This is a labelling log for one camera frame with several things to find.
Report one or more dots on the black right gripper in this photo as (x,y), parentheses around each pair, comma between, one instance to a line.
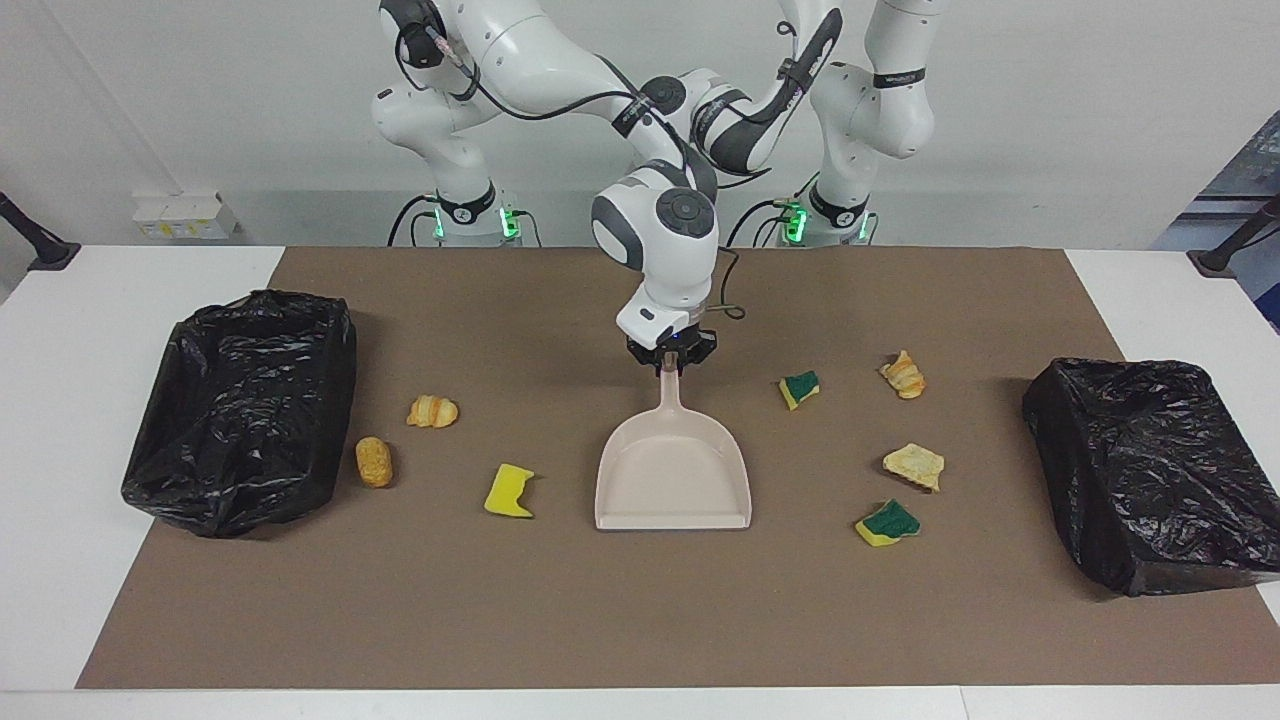
(700,345)

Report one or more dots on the beige plastic dustpan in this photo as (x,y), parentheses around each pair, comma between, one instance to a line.
(672,480)

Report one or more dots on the small green yellow sponge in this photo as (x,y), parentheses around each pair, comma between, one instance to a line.
(800,388)

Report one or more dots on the striped toy croissant piece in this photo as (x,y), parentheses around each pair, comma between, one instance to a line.
(903,376)

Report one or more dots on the plump toy croissant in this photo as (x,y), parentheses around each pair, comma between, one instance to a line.
(432,411)

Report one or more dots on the pale toy toast piece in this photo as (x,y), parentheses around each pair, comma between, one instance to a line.
(913,466)

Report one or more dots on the large green yellow sponge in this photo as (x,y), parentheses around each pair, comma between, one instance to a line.
(887,523)

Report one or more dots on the oval golden toy bread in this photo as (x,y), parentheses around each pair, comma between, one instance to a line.
(374,461)

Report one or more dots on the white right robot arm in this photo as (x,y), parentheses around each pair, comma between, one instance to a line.
(660,260)

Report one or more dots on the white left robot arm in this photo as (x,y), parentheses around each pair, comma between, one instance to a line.
(870,110)

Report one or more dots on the black bag lined bin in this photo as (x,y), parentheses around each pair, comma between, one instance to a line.
(1150,480)
(240,420)

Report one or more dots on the all yellow sponge piece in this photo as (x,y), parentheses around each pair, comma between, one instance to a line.
(508,493)

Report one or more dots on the brown table mat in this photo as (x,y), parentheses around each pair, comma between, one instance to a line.
(640,600)

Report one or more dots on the black stand leg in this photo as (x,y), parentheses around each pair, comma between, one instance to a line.
(1225,255)
(45,252)

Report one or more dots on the blue background cabinet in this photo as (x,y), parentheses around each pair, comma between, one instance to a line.
(1250,170)

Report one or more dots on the white wall outlet box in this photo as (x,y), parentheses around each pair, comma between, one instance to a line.
(185,215)

